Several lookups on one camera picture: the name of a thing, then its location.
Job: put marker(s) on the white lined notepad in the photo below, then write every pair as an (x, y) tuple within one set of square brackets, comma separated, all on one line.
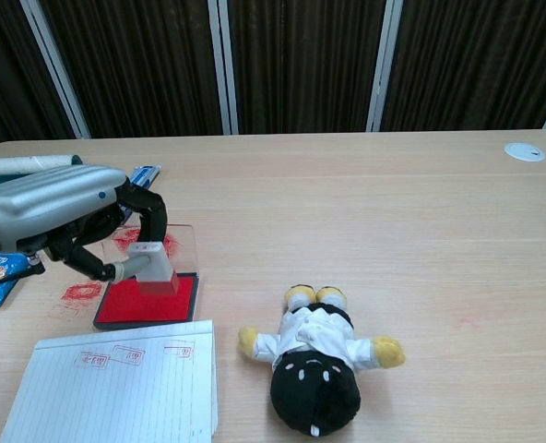
[(116, 397)]

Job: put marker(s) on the blue white toothpaste tube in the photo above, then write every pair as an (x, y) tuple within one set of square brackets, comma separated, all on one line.
[(146, 174)]

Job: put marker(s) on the teal lint roller orange tip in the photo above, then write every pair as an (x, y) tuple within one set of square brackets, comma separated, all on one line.
[(28, 164)]

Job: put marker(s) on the red ink pad clear lid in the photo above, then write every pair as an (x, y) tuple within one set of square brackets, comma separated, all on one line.
[(130, 309)]

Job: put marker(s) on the black plush doll white coat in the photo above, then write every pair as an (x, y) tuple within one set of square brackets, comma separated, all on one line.
[(314, 392)]

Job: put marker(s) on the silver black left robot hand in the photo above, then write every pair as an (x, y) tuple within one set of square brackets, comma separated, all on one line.
[(56, 196)]

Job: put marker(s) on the white red rubber stamp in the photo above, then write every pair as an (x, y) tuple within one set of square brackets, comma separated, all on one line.
[(160, 277)]

